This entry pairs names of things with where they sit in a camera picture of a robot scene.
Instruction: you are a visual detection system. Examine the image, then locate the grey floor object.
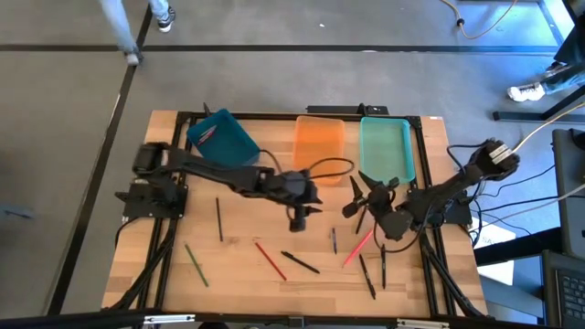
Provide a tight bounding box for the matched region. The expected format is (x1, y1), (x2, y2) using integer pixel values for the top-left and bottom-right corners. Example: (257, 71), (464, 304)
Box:
(0, 203), (36, 221)

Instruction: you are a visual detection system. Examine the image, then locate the yellow floor cable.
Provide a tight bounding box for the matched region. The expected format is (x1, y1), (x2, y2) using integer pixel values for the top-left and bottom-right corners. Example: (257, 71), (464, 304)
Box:
(440, 0), (520, 41)

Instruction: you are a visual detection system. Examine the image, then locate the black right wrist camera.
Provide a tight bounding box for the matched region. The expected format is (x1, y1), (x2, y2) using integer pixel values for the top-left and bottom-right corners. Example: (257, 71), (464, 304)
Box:
(342, 199), (363, 219)

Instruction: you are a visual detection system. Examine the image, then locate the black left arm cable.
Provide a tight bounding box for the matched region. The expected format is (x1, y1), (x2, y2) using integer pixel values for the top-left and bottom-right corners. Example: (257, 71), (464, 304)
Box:
(260, 148), (356, 182)

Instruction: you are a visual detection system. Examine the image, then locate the black aluminium table frame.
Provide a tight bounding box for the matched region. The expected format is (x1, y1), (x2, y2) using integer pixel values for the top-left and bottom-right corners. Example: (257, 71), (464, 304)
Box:
(102, 111), (488, 319)

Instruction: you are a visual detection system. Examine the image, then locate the black bar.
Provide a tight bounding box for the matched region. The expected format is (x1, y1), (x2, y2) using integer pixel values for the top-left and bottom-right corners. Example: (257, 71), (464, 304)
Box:
(305, 103), (390, 116)

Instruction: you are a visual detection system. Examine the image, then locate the grey monitor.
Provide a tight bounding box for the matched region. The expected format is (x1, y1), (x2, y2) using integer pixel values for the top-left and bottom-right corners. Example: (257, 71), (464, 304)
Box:
(551, 128), (585, 260)

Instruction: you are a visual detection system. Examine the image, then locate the dark stand leg frame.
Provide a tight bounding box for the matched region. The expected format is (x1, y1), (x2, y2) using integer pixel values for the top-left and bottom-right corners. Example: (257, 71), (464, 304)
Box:
(492, 84), (585, 123)

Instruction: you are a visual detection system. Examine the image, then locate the red pencil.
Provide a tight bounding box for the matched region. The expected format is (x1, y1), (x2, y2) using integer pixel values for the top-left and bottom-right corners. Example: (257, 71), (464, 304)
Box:
(254, 241), (288, 281)

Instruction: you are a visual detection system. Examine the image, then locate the green pencil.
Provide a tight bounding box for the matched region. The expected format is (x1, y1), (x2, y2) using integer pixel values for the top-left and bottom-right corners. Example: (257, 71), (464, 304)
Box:
(184, 242), (210, 288)

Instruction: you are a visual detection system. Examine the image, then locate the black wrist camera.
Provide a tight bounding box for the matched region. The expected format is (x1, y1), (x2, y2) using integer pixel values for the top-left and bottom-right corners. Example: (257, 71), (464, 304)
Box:
(287, 205), (308, 233)
(342, 199), (363, 219)

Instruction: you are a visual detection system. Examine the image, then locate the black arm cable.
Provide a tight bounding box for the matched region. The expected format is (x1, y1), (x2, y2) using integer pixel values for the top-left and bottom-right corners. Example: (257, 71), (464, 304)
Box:
(260, 148), (356, 182)
(372, 214), (433, 255)

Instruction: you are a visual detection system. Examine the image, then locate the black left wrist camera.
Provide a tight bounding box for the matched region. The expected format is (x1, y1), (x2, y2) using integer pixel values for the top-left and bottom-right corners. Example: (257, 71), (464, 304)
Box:
(287, 205), (308, 233)

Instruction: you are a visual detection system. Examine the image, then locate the short dark pen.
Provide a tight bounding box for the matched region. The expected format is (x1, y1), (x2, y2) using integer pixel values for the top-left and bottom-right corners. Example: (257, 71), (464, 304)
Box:
(355, 205), (369, 236)

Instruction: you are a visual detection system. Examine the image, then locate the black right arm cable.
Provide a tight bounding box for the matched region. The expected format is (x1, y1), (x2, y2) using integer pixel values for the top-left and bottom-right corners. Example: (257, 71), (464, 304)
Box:
(372, 214), (433, 255)

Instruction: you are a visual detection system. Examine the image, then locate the white paper sheet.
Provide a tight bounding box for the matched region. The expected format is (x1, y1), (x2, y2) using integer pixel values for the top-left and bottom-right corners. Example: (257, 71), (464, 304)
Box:
(473, 218), (517, 287)

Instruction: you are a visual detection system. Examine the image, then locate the dark laptop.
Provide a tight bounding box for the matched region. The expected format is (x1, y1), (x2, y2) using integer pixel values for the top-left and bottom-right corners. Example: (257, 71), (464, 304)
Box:
(541, 249), (585, 329)

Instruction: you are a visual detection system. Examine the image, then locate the silver bracket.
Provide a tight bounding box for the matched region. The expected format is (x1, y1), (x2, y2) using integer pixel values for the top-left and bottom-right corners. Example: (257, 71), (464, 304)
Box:
(144, 313), (197, 325)
(396, 318), (450, 329)

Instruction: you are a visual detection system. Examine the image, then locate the pink pencil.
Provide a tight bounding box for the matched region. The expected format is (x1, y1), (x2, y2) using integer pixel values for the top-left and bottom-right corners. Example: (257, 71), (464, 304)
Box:
(342, 228), (375, 269)

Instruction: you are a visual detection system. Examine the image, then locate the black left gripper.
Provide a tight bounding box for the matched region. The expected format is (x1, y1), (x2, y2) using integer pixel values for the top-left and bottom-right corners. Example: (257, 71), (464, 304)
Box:
(273, 169), (324, 217)

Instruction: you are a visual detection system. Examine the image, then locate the person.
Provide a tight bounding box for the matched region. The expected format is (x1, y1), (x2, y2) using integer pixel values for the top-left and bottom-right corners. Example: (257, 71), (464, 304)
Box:
(97, 0), (177, 68)
(505, 25), (585, 103)

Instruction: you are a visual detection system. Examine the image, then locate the dark blue plastic bin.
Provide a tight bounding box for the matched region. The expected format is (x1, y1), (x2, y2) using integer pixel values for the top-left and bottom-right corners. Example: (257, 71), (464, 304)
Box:
(186, 108), (261, 168)

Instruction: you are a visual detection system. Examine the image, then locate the black rail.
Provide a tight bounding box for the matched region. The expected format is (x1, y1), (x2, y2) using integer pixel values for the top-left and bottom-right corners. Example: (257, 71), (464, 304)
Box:
(0, 309), (585, 329)

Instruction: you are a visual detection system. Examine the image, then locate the translucent teal plastic bin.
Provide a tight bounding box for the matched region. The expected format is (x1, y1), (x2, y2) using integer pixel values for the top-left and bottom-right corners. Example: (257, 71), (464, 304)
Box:
(359, 116), (417, 185)

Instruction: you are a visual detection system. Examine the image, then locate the translucent orange plastic bin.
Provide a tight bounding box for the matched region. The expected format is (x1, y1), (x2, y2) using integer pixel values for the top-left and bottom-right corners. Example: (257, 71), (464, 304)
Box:
(292, 115), (346, 186)

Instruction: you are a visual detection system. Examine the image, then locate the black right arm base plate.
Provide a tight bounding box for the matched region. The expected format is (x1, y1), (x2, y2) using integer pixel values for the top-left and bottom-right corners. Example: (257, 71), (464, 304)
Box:
(410, 189), (473, 227)

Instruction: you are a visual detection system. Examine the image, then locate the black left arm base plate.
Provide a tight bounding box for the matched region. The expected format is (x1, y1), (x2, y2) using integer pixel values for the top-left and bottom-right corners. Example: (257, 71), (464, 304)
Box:
(114, 178), (189, 221)

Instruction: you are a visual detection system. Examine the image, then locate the cream cable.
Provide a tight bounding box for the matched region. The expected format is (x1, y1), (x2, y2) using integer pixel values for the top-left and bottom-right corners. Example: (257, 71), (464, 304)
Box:
(511, 101), (585, 154)

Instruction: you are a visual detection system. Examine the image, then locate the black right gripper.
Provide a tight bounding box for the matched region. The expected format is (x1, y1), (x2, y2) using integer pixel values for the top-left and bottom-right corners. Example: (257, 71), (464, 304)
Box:
(349, 170), (399, 216)

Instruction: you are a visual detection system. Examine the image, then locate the black floor cable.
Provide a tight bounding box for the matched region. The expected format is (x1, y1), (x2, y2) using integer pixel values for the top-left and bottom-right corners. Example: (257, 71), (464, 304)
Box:
(474, 163), (557, 216)

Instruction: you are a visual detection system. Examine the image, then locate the black pencil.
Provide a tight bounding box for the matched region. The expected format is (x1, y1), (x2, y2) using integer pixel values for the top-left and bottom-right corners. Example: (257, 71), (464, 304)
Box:
(215, 196), (225, 243)

